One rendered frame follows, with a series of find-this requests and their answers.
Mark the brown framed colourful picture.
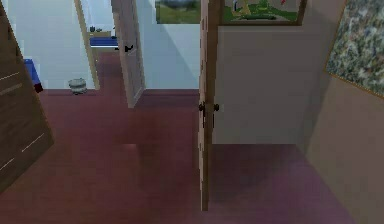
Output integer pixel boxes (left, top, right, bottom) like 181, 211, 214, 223
219, 0, 308, 27

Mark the brown wooden chest of drawers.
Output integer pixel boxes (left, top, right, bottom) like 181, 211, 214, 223
0, 5, 55, 194

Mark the green landscape framed picture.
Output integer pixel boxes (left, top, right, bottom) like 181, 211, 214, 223
154, 0, 202, 25

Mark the grey round bin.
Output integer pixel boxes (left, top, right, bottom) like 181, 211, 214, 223
68, 78, 88, 96

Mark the gold framed speckled picture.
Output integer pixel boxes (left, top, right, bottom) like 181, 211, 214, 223
324, 0, 384, 100

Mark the black door handle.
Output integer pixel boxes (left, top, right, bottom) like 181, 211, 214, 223
198, 101, 221, 129
115, 44, 135, 54

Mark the brown wooden room door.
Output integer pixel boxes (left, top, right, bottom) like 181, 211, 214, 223
198, 0, 222, 212

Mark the pale grey room door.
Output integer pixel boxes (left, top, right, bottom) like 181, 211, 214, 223
110, 0, 147, 109

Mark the blue table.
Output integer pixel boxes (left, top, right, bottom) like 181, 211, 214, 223
89, 36, 119, 48

